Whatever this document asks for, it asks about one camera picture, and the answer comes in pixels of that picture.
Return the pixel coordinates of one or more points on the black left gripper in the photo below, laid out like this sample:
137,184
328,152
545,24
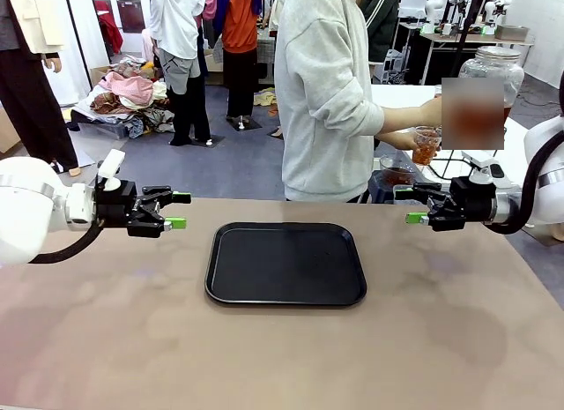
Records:
114,205

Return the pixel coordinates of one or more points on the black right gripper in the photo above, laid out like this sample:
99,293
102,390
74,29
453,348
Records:
478,203

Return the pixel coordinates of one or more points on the short clear iced cup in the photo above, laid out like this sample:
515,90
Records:
426,152

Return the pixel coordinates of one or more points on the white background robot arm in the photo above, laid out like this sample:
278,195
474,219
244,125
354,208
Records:
500,4
434,2

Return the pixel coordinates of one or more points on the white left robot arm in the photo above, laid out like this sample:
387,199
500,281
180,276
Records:
22,207

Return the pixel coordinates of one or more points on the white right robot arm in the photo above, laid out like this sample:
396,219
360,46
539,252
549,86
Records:
548,207

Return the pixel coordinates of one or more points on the person's right forearm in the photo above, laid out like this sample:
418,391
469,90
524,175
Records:
401,117

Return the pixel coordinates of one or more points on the person's left forearm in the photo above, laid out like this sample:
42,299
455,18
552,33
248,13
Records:
390,140

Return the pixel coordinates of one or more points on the person's left hand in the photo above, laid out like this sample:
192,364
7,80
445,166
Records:
410,141

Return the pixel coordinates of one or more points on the person's right hand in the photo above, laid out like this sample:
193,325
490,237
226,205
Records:
432,112

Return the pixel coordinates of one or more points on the clear plastic ice box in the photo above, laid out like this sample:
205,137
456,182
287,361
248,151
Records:
403,196

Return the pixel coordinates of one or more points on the glass bowl with tea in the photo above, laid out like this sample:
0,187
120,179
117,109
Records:
396,172

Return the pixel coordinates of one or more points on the dark blue stool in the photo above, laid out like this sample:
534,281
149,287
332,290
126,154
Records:
376,187

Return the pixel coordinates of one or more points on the grey plastic storage bin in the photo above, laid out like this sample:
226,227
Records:
103,130

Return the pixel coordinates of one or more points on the pile of mixed clothes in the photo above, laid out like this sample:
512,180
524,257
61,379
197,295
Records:
130,92

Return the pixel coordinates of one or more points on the black plastic serving tray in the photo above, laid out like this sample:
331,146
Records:
286,269

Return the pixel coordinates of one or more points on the glass tea dispenser jar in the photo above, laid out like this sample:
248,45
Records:
491,61

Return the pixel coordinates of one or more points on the person in grey sweatshirt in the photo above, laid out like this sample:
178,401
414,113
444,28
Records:
321,97

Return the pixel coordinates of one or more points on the brown-topped workbench table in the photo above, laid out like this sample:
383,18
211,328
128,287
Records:
445,39

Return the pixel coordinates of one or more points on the black slanted pole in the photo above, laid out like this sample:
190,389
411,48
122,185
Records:
467,39

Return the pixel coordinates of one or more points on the mannequin in white shirt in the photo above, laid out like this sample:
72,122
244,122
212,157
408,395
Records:
176,31

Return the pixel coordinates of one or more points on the mannequin in beige jacket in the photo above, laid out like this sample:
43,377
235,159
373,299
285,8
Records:
31,75

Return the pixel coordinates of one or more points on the hanging red garment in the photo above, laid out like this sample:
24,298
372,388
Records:
108,26

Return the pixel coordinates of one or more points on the metal box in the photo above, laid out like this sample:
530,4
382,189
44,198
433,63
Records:
511,32

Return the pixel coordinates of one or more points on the mannequin in orange hoodie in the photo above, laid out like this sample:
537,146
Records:
240,26

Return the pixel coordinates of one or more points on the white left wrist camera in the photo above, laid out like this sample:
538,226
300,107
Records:
110,167

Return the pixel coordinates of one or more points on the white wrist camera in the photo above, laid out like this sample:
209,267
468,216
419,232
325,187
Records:
482,163
110,167

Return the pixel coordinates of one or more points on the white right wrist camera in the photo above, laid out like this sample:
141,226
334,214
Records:
482,163

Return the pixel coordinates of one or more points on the dark red wall panel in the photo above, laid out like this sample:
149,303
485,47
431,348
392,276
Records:
131,17

